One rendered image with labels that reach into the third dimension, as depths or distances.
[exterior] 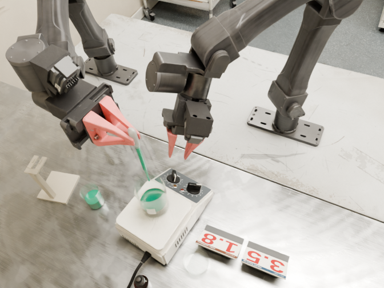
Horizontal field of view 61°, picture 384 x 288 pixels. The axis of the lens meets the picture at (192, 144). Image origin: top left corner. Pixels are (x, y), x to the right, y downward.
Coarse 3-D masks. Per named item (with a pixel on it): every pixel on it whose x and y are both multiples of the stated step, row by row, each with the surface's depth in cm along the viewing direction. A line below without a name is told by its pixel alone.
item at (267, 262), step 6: (246, 252) 68; (252, 252) 68; (246, 258) 66; (252, 258) 66; (258, 258) 67; (264, 258) 67; (270, 258) 68; (258, 264) 65; (264, 264) 65; (270, 264) 66; (276, 264) 66; (282, 264) 66; (276, 270) 64; (282, 270) 64
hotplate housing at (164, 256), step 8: (176, 192) 72; (200, 200) 71; (208, 200) 75; (192, 208) 69; (200, 208) 72; (192, 216) 69; (184, 224) 67; (192, 224) 71; (120, 232) 69; (128, 232) 67; (176, 232) 66; (184, 232) 69; (128, 240) 71; (136, 240) 66; (176, 240) 66; (144, 248) 67; (152, 248) 64; (168, 248) 65; (176, 248) 69; (144, 256) 67; (152, 256) 68; (160, 256) 64; (168, 256) 66
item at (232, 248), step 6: (204, 234) 71; (210, 234) 71; (198, 240) 68; (204, 240) 69; (210, 240) 69; (216, 240) 70; (222, 240) 70; (216, 246) 67; (222, 246) 68; (228, 246) 68; (234, 246) 69; (228, 252) 66; (234, 252) 67
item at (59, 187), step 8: (32, 160) 72; (40, 160) 72; (32, 168) 72; (40, 168) 71; (32, 176) 71; (40, 176) 73; (56, 176) 84; (64, 176) 83; (72, 176) 83; (40, 184) 74; (48, 184) 82; (56, 184) 82; (64, 184) 82; (72, 184) 82; (40, 192) 81; (48, 192) 77; (56, 192) 81; (64, 192) 80; (72, 192) 81; (48, 200) 80; (56, 200) 79; (64, 200) 79
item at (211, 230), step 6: (210, 228) 73; (216, 228) 73; (216, 234) 72; (222, 234) 72; (228, 234) 72; (228, 240) 71; (234, 240) 71; (240, 240) 71; (204, 246) 67; (240, 246) 69; (216, 252) 69; (234, 258) 65
